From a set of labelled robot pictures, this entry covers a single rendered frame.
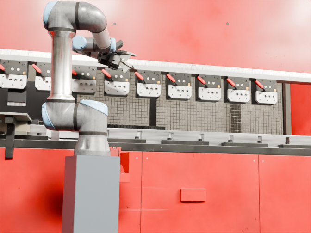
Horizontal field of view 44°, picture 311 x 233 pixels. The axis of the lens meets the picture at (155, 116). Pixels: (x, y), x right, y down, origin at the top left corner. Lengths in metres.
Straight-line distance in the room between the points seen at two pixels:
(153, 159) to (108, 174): 0.72
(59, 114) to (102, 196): 0.37
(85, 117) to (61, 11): 0.44
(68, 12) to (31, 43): 0.81
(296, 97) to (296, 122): 0.21
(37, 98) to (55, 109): 1.28
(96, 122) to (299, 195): 1.49
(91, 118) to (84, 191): 0.29
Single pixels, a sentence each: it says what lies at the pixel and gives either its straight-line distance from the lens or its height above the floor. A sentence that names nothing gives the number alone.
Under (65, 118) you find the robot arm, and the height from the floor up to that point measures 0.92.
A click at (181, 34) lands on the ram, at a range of 2.56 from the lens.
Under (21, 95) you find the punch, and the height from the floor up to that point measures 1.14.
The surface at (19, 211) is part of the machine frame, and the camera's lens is 2.22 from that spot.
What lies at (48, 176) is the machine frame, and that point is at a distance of 2.20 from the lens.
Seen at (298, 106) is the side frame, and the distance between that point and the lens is 3.43.
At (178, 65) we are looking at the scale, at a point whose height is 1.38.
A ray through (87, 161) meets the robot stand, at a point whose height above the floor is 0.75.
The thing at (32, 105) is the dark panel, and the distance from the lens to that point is 2.89.
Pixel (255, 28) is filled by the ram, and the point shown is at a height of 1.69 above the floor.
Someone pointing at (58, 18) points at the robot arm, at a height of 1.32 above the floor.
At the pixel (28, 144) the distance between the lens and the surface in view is 2.21.
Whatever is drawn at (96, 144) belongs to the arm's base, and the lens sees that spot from 1.57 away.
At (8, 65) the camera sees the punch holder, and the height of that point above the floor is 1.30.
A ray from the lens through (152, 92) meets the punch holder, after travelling 2.40.
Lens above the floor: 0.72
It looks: 8 degrees up
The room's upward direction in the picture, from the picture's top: 1 degrees clockwise
